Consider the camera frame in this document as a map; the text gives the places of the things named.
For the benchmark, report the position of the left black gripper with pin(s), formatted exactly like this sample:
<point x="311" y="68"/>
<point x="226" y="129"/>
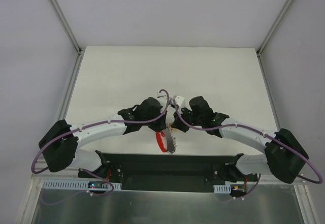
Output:
<point x="160" y="124"/>

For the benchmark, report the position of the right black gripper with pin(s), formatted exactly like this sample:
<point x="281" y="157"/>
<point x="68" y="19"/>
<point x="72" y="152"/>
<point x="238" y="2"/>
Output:
<point x="179" y="123"/>

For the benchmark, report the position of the keyring holder with rings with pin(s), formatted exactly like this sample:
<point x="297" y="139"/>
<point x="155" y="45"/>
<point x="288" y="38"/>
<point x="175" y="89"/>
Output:
<point x="166" y="142"/>

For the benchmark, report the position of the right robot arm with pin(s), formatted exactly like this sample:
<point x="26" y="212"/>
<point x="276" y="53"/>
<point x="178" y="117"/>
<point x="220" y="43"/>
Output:
<point x="254" y="138"/>

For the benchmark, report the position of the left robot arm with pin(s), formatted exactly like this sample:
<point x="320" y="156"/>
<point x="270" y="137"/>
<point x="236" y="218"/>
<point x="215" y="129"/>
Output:
<point x="62" y="145"/>

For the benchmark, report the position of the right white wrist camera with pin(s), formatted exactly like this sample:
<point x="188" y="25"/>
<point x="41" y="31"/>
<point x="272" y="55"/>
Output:
<point x="178" y="101"/>

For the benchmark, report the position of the right aluminium side rail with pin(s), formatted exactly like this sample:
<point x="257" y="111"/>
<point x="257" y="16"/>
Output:
<point x="273" y="102"/>

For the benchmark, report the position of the aluminium side rail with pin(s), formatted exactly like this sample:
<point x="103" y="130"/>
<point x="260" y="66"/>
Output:
<point x="68" y="91"/>
<point x="273" y="102"/>

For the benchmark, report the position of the right white cable duct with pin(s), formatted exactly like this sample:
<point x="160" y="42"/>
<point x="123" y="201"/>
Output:
<point x="222" y="189"/>

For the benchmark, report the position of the white cable duct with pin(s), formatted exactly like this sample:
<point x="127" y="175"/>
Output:
<point x="222" y="189"/>
<point x="80" y="185"/>

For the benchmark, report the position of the left aluminium side rail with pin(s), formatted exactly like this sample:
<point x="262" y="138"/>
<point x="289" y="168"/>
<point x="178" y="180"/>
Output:
<point x="68" y="91"/>

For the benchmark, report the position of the left white cable duct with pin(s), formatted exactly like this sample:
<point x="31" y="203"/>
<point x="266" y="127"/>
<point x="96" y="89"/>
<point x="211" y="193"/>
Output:
<point x="80" y="185"/>

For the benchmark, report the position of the left aluminium frame post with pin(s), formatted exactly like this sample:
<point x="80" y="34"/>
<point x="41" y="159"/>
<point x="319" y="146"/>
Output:
<point x="65" y="25"/>

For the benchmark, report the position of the aluminium frame post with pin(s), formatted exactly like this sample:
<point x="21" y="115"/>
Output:
<point x="275" y="25"/>
<point x="65" y="25"/>

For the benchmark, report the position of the right aluminium frame post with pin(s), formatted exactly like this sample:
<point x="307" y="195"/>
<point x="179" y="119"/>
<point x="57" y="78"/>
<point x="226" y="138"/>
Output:
<point x="275" y="25"/>

